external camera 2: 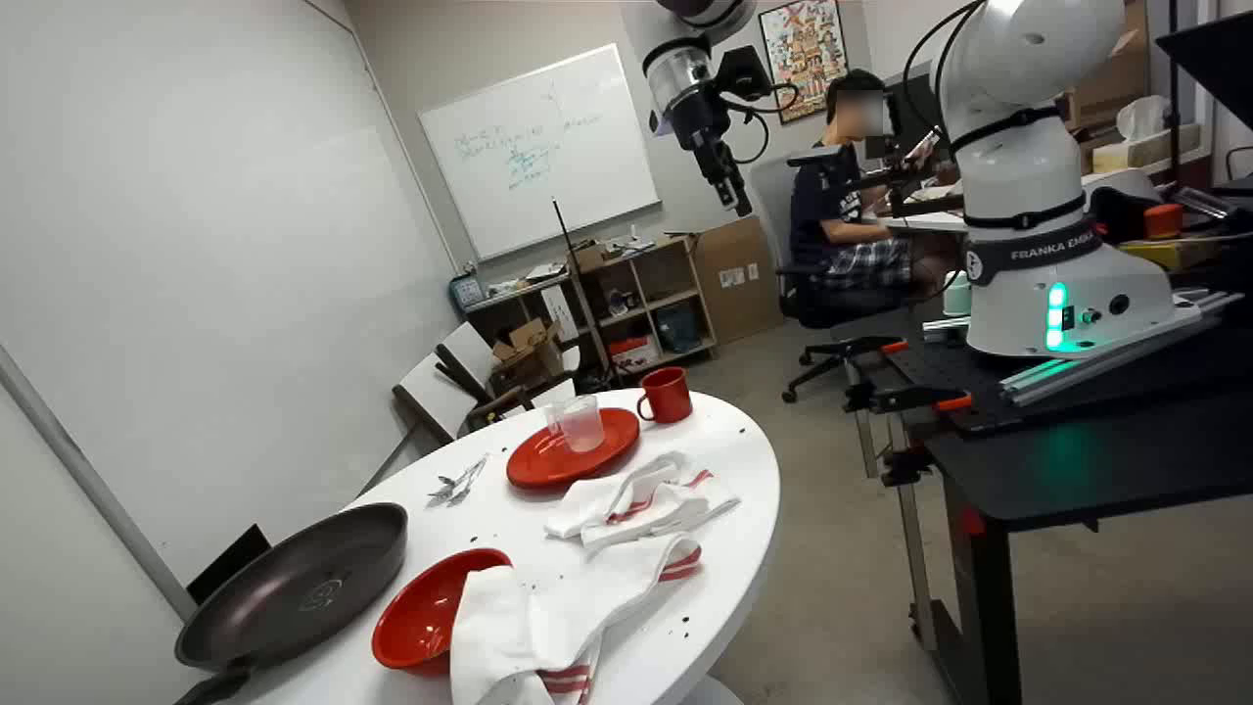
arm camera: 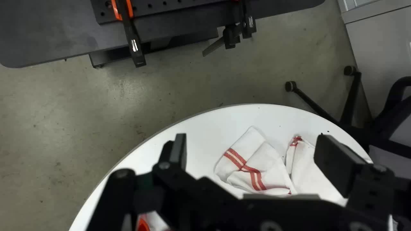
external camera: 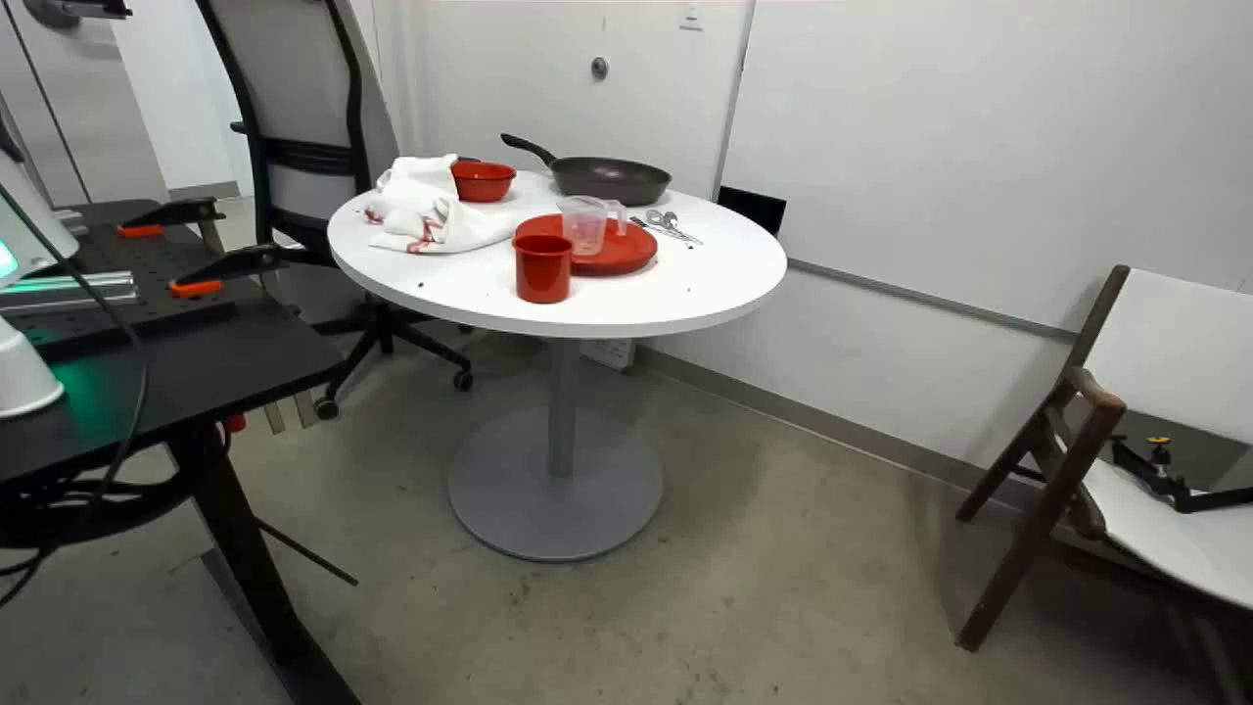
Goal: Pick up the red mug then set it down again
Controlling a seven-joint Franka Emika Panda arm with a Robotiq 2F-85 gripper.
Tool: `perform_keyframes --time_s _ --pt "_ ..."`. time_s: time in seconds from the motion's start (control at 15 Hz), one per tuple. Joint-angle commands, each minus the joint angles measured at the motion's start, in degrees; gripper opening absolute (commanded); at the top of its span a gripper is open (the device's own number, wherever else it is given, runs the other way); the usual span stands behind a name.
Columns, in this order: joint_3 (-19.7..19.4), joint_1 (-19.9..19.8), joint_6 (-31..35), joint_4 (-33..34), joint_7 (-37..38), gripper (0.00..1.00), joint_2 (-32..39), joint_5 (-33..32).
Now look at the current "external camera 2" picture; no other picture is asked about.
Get metal spoon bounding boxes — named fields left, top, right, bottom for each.
left=428, top=454, right=489, bottom=507

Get white red striped towel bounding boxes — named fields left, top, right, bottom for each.
left=449, top=534, right=700, bottom=705

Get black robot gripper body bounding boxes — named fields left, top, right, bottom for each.
left=667, top=88, right=730, bottom=183

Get white red striped cloth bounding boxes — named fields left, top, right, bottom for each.
left=545, top=451, right=736, bottom=551

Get whiteboard on wall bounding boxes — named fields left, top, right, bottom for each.
left=417, top=45, right=656, bottom=260

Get round white table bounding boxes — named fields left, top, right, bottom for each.
left=225, top=393, right=780, bottom=705

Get red plate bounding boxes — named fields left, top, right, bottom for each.
left=503, top=407, right=639, bottom=490

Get clear plastic cup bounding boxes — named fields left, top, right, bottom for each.
left=557, top=396, right=601, bottom=454

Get wooden shelf unit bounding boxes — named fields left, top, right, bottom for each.
left=573, top=234, right=717, bottom=379

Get red mug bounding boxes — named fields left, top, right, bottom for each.
left=635, top=368, right=693, bottom=422

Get black office chair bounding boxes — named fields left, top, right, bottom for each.
left=780, top=268, right=895, bottom=404

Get seated person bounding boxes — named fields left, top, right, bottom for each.
left=791, top=72, right=943, bottom=316

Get colourful wall poster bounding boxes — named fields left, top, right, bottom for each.
left=759, top=0, right=844, bottom=92

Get black robot desk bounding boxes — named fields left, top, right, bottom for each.
left=836, top=293, right=1253, bottom=705

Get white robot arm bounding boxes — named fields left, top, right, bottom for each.
left=616, top=0, right=1183, bottom=357

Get cardboard box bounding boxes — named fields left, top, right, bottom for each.
left=693, top=216, right=784, bottom=345

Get dark frying pan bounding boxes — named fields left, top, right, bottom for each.
left=176, top=503, right=405, bottom=705

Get wooden folding chair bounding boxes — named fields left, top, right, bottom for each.
left=395, top=320, right=575, bottom=440

